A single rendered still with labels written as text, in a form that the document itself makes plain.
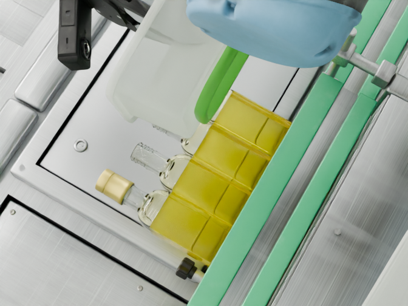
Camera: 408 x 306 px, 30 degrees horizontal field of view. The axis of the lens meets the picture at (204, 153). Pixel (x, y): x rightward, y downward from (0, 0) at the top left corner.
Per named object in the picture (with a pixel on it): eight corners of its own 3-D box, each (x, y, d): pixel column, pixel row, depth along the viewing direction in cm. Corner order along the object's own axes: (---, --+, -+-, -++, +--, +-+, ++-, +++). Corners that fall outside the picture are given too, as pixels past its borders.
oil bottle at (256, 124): (341, 163, 111) (214, 93, 114) (350, 152, 106) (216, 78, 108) (323, 195, 110) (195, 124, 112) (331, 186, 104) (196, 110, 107)
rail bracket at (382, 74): (375, 99, 106) (296, 57, 108) (410, 48, 90) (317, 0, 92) (365, 116, 106) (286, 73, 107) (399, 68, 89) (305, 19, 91)
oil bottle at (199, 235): (285, 266, 106) (153, 190, 109) (290, 260, 101) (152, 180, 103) (265, 301, 105) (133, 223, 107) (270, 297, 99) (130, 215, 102)
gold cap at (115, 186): (134, 180, 105) (107, 164, 105) (120, 201, 103) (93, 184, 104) (135, 187, 108) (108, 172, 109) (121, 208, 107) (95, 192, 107)
